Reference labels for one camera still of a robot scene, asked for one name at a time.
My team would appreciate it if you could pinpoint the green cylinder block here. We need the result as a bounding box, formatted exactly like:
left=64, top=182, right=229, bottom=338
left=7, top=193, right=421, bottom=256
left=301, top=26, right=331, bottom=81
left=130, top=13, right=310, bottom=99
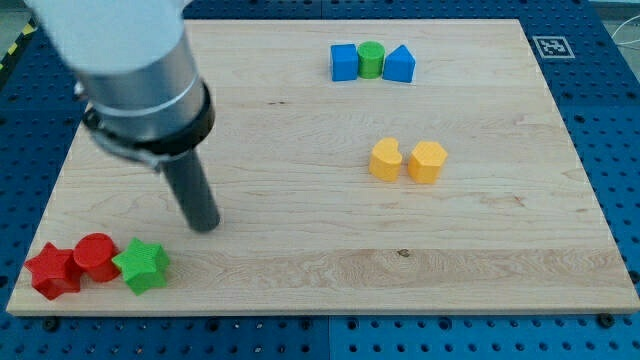
left=357, top=41, right=385, bottom=79

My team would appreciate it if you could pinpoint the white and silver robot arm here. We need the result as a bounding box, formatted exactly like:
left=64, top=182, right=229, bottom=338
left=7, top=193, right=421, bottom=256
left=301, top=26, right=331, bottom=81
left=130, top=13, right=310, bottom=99
left=26, top=0, right=213, bottom=168

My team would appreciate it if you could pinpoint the light wooden board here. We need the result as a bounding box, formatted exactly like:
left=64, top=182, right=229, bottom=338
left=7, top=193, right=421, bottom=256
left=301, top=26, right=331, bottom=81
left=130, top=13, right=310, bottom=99
left=7, top=19, right=639, bottom=317

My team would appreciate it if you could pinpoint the green star block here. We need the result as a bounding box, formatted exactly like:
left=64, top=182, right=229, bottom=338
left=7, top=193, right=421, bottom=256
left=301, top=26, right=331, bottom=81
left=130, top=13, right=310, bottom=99
left=111, top=237, right=170, bottom=296

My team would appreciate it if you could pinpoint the blue cube block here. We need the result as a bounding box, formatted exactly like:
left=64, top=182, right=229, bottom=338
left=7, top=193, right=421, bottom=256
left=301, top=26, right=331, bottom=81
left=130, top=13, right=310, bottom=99
left=330, top=44, right=358, bottom=82

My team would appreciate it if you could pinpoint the blue triangular prism block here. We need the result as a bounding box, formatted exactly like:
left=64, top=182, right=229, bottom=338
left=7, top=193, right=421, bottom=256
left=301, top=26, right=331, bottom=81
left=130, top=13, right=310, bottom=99
left=382, top=45, right=416, bottom=83

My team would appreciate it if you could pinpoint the red cylinder block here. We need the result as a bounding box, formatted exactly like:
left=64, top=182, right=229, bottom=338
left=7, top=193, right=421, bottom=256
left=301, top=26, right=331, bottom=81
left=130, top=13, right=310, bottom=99
left=73, top=233, right=120, bottom=283

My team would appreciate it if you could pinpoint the white fiducial marker tag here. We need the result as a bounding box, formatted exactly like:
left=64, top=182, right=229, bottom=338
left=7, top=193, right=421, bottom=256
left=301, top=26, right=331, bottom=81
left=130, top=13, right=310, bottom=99
left=532, top=36, right=575, bottom=59

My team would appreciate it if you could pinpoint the red star block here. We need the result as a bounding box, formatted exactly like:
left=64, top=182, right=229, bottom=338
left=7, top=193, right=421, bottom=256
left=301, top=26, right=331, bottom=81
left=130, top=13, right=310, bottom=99
left=24, top=242, right=83, bottom=300

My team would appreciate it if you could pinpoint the white cable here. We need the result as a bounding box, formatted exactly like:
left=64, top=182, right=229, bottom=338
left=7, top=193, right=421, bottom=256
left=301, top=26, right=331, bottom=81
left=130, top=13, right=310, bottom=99
left=610, top=13, right=640, bottom=51

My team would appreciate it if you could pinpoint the yellow heart block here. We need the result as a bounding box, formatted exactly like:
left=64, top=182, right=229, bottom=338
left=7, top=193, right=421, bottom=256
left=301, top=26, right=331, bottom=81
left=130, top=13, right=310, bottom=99
left=369, top=137, right=403, bottom=182

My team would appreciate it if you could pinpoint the black cylindrical pointer rod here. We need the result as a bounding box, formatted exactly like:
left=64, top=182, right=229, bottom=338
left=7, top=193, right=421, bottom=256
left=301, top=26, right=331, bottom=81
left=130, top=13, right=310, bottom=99
left=161, top=149, right=220, bottom=233

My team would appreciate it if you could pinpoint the yellow hexagon block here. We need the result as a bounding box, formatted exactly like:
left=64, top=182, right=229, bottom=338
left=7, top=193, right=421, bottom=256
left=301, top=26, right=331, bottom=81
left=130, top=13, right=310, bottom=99
left=408, top=141, right=448, bottom=184

